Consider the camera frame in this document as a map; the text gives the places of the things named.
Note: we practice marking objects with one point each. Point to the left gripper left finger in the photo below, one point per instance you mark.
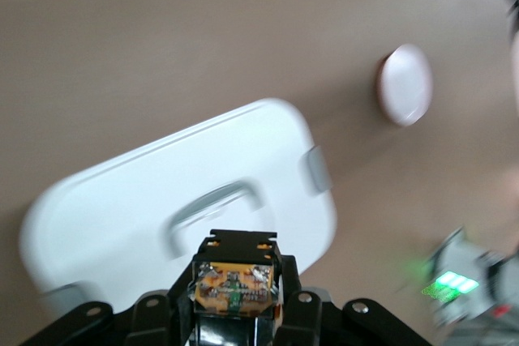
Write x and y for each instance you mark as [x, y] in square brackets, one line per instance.
[121, 323]

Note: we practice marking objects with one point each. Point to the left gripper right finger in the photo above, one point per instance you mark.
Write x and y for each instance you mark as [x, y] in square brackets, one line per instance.
[324, 321]

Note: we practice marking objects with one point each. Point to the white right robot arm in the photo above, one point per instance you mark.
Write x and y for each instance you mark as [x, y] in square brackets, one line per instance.
[460, 250]

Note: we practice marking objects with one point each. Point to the white lunch box grey clips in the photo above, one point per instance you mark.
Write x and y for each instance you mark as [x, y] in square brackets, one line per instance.
[162, 167]

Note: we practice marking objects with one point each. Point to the pink round plate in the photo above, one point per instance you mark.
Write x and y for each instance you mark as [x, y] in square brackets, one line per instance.
[405, 86]

